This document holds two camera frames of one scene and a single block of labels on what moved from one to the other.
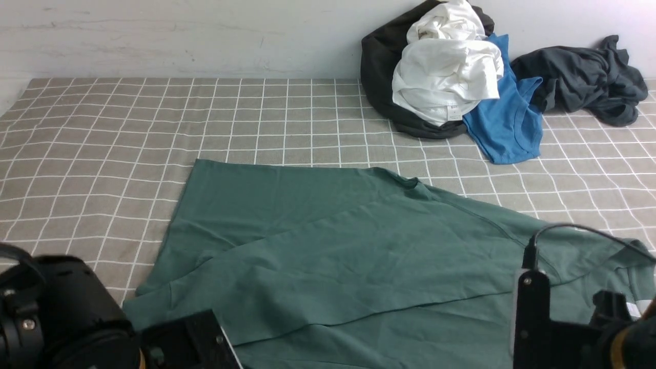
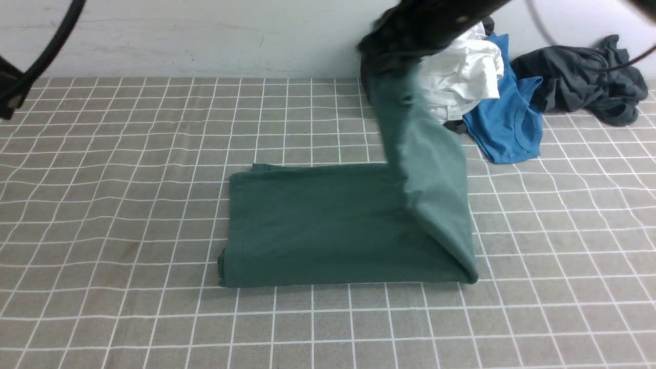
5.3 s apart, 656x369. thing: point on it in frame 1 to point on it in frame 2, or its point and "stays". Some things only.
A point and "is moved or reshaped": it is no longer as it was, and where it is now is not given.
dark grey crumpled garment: (601, 80) stays
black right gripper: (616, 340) to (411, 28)
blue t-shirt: (510, 128) stays
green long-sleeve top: (314, 266) is moved or reshaped
